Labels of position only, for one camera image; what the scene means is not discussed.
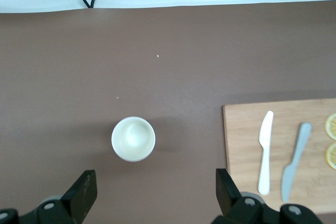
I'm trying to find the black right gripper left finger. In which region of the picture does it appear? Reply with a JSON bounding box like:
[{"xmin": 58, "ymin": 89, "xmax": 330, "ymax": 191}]
[{"xmin": 0, "ymin": 169, "xmax": 99, "ymax": 224}]

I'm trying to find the brown table mat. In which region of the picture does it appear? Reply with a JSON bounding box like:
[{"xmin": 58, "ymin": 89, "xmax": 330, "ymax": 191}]
[{"xmin": 0, "ymin": 0, "xmax": 336, "ymax": 224}]

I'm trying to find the grey plastic knife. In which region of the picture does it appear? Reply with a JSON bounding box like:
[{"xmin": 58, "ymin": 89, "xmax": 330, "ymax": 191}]
[{"xmin": 281, "ymin": 122, "xmax": 313, "ymax": 202}]

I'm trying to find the bamboo cutting board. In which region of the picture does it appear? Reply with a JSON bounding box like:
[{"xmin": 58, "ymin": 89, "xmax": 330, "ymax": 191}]
[{"xmin": 222, "ymin": 98, "xmax": 336, "ymax": 216}]

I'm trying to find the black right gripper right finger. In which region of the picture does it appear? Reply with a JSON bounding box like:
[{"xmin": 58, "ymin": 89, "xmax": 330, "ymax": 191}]
[{"xmin": 213, "ymin": 167, "xmax": 322, "ymax": 224}]

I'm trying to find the lemon slice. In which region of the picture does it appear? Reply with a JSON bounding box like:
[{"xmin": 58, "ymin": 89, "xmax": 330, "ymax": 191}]
[
  {"xmin": 325, "ymin": 112, "xmax": 336, "ymax": 141},
  {"xmin": 325, "ymin": 142, "xmax": 336, "ymax": 170}
]

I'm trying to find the white plastic knife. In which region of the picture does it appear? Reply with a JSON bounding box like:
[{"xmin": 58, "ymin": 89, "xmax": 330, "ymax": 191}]
[{"xmin": 257, "ymin": 110, "xmax": 275, "ymax": 197}]

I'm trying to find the white IKEA cup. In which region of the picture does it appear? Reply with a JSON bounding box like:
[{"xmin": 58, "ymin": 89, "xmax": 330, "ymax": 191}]
[{"xmin": 110, "ymin": 115, "xmax": 156, "ymax": 163}]

